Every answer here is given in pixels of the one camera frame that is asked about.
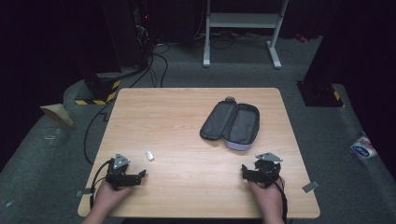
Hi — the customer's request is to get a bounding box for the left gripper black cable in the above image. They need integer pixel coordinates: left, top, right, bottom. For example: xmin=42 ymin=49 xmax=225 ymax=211
xmin=89 ymin=159 xmax=114 ymax=210

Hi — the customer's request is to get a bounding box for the grey tape strip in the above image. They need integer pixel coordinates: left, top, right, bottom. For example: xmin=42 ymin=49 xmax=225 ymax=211
xmin=75 ymin=188 xmax=94 ymax=198
xmin=301 ymin=180 xmax=320 ymax=194

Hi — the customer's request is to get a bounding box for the open grey pencil case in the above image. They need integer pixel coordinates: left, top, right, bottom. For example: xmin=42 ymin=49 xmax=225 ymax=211
xmin=199 ymin=96 xmax=262 ymax=152

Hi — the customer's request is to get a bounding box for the person's right hand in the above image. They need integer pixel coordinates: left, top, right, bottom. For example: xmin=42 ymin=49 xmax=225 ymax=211
xmin=247 ymin=176 xmax=286 ymax=219

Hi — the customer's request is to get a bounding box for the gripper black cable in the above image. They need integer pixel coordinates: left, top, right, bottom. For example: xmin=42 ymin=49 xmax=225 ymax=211
xmin=89 ymin=159 xmax=114 ymax=210
xmin=272 ymin=175 xmax=290 ymax=224

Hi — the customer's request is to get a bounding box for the person's left hand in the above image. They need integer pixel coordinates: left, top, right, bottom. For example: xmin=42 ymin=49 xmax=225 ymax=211
xmin=92 ymin=180 xmax=135 ymax=217

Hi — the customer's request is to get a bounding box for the black computer tower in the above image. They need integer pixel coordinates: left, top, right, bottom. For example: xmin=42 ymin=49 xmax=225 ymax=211
xmin=101 ymin=0 xmax=154 ymax=71

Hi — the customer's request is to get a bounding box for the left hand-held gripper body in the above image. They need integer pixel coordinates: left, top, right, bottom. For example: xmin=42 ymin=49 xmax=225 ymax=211
xmin=105 ymin=152 xmax=134 ymax=191

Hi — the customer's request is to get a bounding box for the black yellow striped stand base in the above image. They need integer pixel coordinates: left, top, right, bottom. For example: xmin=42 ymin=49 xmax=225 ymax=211
xmin=74 ymin=72 xmax=122 ymax=106
xmin=296 ymin=80 xmax=346 ymax=108

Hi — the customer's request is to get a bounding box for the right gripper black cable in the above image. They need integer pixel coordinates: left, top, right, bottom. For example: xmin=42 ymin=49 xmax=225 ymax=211
xmin=272 ymin=175 xmax=290 ymax=224

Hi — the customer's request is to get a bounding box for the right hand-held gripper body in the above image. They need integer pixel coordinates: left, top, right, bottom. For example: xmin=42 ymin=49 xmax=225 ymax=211
xmin=253 ymin=151 xmax=284 ymax=189

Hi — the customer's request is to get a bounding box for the beige cardboard piece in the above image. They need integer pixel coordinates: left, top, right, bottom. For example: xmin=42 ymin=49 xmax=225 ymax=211
xmin=39 ymin=103 xmax=76 ymax=128

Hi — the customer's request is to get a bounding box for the white metal stand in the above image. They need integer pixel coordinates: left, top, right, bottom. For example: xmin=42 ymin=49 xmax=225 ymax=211
xmin=202 ymin=0 xmax=290 ymax=70

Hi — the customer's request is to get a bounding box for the black floor cable bundle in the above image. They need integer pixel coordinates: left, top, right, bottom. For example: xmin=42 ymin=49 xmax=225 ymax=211
xmin=129 ymin=41 xmax=172 ymax=89

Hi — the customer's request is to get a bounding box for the clear plastic bag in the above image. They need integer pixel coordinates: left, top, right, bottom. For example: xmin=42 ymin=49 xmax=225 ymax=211
xmin=42 ymin=124 xmax=69 ymax=147

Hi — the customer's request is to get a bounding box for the white blue tissue packet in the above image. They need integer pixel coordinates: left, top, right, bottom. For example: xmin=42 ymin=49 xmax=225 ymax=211
xmin=349 ymin=132 xmax=378 ymax=161

